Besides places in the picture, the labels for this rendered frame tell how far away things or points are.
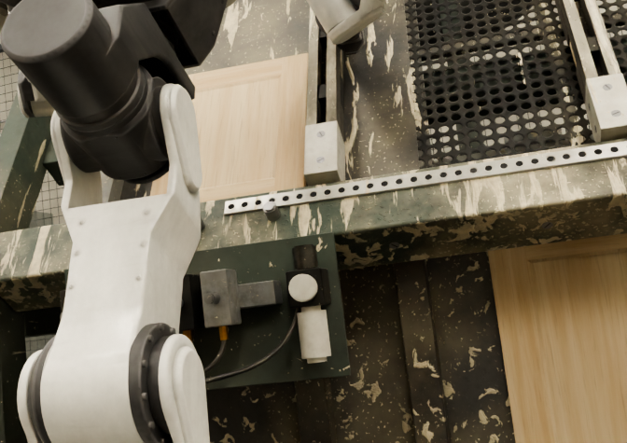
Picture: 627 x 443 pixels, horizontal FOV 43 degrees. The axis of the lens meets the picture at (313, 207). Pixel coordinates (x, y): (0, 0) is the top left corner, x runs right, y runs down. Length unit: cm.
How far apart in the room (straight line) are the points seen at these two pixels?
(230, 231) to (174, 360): 54
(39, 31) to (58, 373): 38
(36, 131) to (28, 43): 96
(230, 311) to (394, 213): 32
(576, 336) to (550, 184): 35
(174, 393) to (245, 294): 45
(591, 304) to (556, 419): 22
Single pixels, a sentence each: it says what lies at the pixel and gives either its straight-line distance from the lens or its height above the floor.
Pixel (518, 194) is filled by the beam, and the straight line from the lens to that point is 135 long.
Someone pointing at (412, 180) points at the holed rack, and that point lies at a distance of 138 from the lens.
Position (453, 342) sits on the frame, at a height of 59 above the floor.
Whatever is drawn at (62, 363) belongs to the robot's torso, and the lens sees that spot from 94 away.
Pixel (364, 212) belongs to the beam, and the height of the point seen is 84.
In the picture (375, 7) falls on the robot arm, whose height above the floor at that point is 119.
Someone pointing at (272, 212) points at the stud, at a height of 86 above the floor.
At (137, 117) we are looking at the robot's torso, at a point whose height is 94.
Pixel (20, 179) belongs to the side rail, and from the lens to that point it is 181.
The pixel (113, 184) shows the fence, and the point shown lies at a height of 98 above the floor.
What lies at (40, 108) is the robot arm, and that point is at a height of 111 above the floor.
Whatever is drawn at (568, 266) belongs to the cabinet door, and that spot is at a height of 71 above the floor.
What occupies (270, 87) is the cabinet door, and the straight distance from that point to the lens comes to 170.
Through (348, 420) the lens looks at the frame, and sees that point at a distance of 163.
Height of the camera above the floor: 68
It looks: 8 degrees up
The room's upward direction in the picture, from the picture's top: 7 degrees counter-clockwise
